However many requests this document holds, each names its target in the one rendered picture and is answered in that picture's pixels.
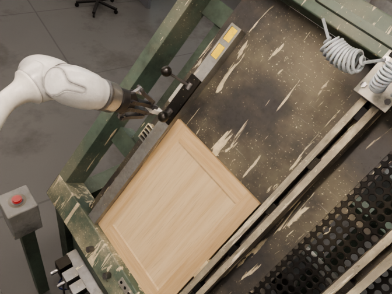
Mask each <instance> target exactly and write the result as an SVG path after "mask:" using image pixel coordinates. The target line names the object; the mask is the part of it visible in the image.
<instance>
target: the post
mask: <svg viewBox="0 0 392 294"><path fill-rule="evenodd" d="M20 242H21V244H22V247H23V251H24V254H25V256H26V260H27V263H28V266H29V269H30V272H31V275H32V278H33V281H34V285H35V287H36V289H37V291H38V294H43V293H44V292H46V291H48V290H50V289H49V285H48V281H47V277H46V272H45V269H44V265H43V261H42V258H41V254H40V249H39V245H38V242H37V237H36V233H35V231H33V232H31V233H29V234H27V235H25V236H23V237H21V238H20Z"/></svg>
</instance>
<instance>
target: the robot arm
mask: <svg viewBox="0 0 392 294"><path fill-rule="evenodd" d="M137 94H140V95H142V96H143V97H144V98H146V99H147V100H148V101H146V100H142V99H139V98H137ZM50 100H55V101H57V102H59V103H61V104H64V105H66V106H69V107H74V108H77V109H83V110H98V111H103V112H107V113H112V112H117V113H118V114H117V115H116V116H117V117H118V119H119V120H120V121H124V120H131V119H143V118H145V115H151V116H153V115H154V114H156V115H158V114H159V113H160V112H161V111H162V110H161V109H160V108H159V107H158V106H157V105H156V104H155V101H154V100H153V99H152V98H151V97H150V95H148V94H147V93H146V92H145V91H144V89H143V88H142V87H141V86H140V85H137V86H136V89H135V90H127V89H124V88H122V87H120V85H118V84H117V83H115V82H112V81H109V80H107V79H104V78H101V77H100V76H99V75H98V74H96V73H94V72H91V71H89V70H87V69H85V68H82V67H80V66H76V65H69V64H67V63H66V62H64V61H62V60H60V59H58V58H54V57H51V56H47V55H40V54H37V55H30V56H28V57H26V58H24V59H23V60H22V61H21V62H20V64H19V66H18V69H17V71H16V72H15V78H14V80H13V82H12V83H11V84H10V85H8V86H7V87H6V88H4V89H3V90H2V91H0V130H1V128H2V126H3V125H4V123H5V121H6V119H7V118H8V117H9V115H10V113H11V112H12V111H13V110H14V109H16V108H17V107H19V106H21V105H22V104H25V103H28V102H32V103H36V104H40V103H43V102H47V101H50ZM141 106H143V107H141Z"/></svg>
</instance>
